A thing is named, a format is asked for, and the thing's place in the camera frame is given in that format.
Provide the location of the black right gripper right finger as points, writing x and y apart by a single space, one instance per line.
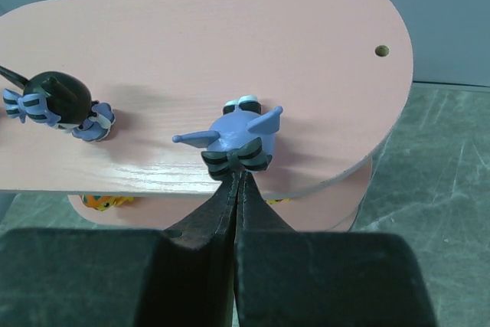
285 277

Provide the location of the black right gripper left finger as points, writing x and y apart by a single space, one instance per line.
180 276

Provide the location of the orange pikachu figure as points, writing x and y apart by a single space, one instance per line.
102 203

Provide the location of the purple black figure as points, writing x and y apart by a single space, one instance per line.
243 138
60 101

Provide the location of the pink three-tier wooden shelf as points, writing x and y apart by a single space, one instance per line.
341 70

